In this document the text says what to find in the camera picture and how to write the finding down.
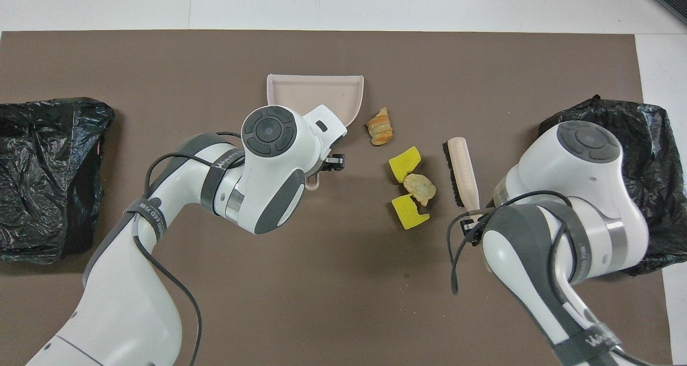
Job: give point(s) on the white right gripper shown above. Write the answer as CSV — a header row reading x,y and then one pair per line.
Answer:
x,y
471,227

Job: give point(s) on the black bag lined trash bin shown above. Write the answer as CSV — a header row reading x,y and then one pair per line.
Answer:
x,y
660,156
48,140

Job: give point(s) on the yellow sponge piece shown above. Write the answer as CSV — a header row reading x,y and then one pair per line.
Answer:
x,y
408,214
403,163

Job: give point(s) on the orange striped toy croissant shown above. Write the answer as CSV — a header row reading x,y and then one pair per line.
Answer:
x,y
380,129

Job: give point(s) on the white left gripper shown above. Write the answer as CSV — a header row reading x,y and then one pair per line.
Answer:
x,y
330,132

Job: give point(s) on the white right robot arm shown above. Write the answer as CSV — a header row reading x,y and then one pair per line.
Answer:
x,y
536,280

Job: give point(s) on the beige hand brush black bristles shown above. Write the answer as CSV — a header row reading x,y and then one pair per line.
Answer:
x,y
464,167

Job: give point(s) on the brown table mat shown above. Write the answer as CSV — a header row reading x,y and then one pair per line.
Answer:
x,y
343,55

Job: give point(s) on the beige plastic dustpan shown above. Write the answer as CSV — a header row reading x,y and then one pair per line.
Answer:
x,y
311,92

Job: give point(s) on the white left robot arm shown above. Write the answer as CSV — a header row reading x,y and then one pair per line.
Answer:
x,y
134,301

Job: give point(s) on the pale beige toy cookie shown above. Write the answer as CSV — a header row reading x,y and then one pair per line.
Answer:
x,y
419,189

